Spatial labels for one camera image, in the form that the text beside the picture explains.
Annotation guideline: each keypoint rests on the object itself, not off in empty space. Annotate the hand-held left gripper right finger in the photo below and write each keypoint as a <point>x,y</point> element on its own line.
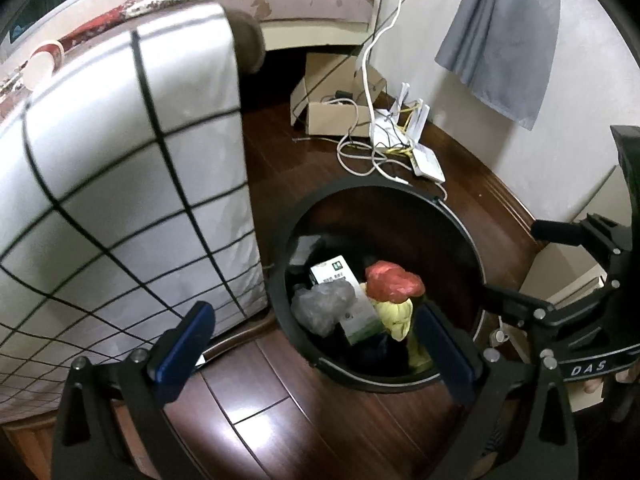
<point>450,360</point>

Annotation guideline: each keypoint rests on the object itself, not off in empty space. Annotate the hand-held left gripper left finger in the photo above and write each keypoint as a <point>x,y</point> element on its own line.
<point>184,355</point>

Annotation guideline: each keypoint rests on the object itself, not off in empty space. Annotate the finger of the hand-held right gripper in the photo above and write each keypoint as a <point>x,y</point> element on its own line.
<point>525,307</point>
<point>575,232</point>

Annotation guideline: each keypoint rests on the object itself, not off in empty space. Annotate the yellow plastic bag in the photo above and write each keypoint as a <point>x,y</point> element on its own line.
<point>397,317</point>

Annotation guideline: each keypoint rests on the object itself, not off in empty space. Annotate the black round trash bin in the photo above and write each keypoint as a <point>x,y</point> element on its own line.
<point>450,255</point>

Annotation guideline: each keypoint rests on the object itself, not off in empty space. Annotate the red plastic bag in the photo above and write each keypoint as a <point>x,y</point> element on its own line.
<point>395,282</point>

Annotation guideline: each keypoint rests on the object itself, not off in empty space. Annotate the green and white carton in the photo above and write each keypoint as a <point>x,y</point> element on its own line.
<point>350,305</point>

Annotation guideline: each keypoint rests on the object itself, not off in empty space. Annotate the clear grey plastic bag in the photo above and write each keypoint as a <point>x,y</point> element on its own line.
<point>322,305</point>

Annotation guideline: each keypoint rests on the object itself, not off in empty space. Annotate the person's right hand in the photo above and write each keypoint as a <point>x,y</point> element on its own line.
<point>630,375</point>

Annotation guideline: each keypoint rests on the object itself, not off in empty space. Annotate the white router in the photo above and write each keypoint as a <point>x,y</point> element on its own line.
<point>427,162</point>

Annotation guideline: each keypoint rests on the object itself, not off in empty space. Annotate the table with checked tablecloth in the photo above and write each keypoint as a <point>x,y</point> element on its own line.
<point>125,200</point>

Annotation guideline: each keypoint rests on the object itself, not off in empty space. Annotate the grey hanging curtain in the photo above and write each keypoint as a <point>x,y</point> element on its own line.
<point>500,40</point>

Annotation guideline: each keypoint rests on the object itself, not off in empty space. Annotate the cardboard box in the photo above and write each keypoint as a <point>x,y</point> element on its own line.
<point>325,95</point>

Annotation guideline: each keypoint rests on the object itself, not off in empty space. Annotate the red and white paper cup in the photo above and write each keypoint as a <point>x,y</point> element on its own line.
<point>42,62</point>

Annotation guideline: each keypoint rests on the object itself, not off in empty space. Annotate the window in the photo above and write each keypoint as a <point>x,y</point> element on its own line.
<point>35,15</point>

